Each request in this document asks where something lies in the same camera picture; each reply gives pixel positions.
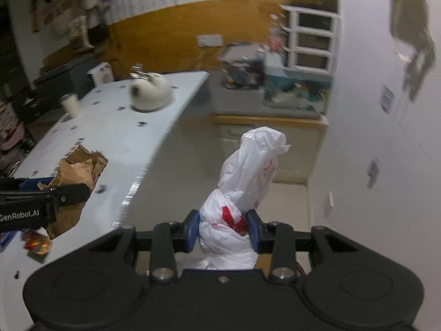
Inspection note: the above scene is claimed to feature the brown paper bag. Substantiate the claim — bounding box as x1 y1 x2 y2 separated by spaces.
37 144 108 240

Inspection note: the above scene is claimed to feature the white plastic bag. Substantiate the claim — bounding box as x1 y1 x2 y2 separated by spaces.
178 126 290 271

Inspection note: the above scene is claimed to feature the red cigarette pack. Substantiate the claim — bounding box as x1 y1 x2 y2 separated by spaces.
22 230 51 256

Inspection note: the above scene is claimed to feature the white paper cup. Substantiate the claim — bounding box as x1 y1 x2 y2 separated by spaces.
60 94 81 118

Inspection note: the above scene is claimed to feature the cream floor cabinet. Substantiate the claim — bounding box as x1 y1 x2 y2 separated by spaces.
212 114 328 185

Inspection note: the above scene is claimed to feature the grey storage box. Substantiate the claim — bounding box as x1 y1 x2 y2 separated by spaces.
34 54 99 102

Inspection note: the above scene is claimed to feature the white cat teapot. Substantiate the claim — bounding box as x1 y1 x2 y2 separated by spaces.
128 73 173 112

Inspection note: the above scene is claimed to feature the teal printed box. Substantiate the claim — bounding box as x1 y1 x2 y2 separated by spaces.
262 52 333 119

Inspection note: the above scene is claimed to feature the clear storage box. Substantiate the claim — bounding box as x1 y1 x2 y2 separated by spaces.
217 41 265 90

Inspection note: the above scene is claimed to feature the plastic water bottle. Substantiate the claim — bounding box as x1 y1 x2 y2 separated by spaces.
268 14 285 56

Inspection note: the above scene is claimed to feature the white drawer unit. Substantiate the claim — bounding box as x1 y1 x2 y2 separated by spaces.
280 4 340 77

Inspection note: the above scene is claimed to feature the low wall socket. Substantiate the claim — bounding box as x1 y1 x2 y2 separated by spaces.
324 190 334 217

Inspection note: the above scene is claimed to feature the wall power socket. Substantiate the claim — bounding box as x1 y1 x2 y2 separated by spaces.
197 34 224 48

